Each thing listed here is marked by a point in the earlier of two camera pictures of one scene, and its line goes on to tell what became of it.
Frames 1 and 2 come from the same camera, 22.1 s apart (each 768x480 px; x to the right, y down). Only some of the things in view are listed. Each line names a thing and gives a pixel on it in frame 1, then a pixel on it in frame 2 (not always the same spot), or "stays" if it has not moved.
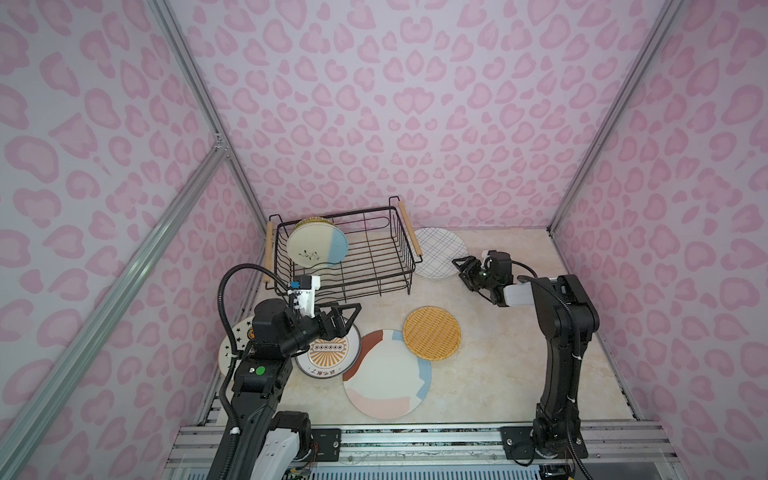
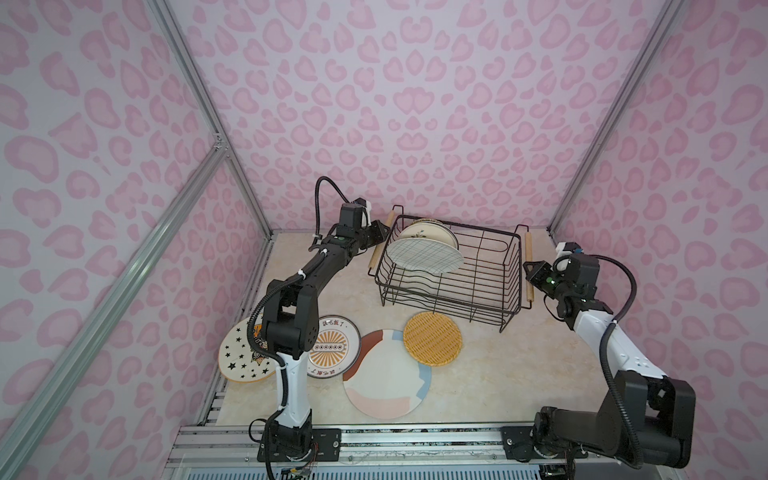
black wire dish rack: (346, 254) -> (477, 273)
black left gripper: (338, 327) -> (380, 231)
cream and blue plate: (316, 243) -> (427, 228)
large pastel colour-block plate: (383, 379) stays
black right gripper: (472, 261) -> (542, 268)
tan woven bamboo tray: (431, 333) stays
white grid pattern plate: (439, 248) stays
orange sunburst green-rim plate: (331, 358) stays
